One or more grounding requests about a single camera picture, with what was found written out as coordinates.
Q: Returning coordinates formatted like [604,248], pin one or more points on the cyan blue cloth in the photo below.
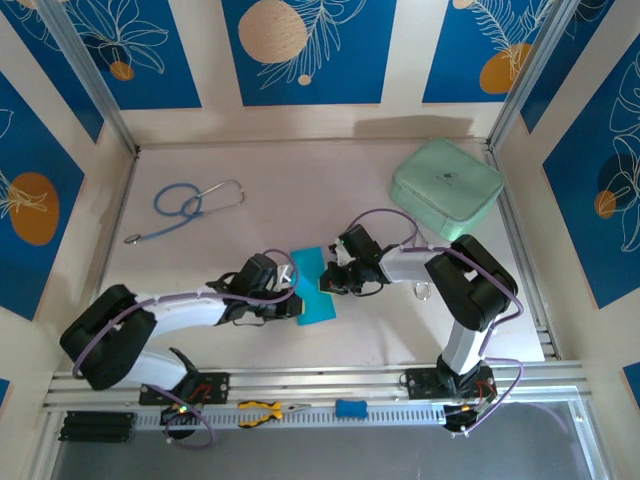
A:
[317,310]

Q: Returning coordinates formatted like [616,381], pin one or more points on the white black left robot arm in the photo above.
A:
[185,312]

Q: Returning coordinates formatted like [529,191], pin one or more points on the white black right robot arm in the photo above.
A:
[400,262]

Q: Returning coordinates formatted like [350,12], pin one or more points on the mint green zip case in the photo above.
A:
[445,185]

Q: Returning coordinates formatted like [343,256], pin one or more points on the blue bone-shaped foam piece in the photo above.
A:
[351,408]

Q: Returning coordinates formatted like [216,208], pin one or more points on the blue stethoscope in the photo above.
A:
[132,239]

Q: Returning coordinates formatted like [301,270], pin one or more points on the black controller board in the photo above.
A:
[457,425]
[172,414]

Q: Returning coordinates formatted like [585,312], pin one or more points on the black stacked blocks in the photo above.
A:
[97,427]

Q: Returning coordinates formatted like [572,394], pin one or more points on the aluminium rail frame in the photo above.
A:
[320,382]

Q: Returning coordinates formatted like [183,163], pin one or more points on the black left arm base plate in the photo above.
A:
[217,387]

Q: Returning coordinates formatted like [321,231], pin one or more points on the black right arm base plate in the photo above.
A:
[420,382]

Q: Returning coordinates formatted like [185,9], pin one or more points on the aluminium side rail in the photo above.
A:
[512,220]
[119,220]

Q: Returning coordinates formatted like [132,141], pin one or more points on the aluminium corner post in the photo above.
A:
[90,65]
[545,70]

